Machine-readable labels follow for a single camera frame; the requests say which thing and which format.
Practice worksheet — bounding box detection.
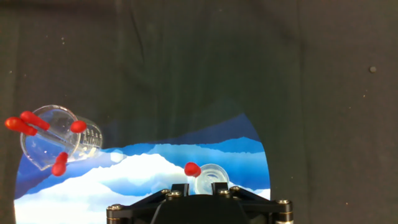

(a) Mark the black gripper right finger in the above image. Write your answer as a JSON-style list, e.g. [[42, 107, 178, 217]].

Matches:
[[211, 182, 294, 224]]

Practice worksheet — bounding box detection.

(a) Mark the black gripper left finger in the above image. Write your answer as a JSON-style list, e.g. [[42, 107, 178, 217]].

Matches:
[[106, 183, 190, 224]]

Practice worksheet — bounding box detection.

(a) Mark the red bulb plastic dropper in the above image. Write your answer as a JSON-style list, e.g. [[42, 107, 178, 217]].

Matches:
[[183, 161, 202, 179], [70, 120, 88, 134], [4, 116, 68, 147], [51, 151, 69, 177], [19, 111, 78, 147]]

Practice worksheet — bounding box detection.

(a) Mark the small glass vial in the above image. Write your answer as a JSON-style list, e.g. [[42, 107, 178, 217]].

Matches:
[[194, 164, 231, 195]]

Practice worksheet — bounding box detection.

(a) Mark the small glass beaker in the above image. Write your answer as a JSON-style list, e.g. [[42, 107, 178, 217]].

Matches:
[[20, 105, 103, 171]]

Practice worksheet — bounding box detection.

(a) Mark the black cloth with blue print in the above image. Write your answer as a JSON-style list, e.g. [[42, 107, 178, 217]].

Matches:
[[0, 0, 398, 224]]

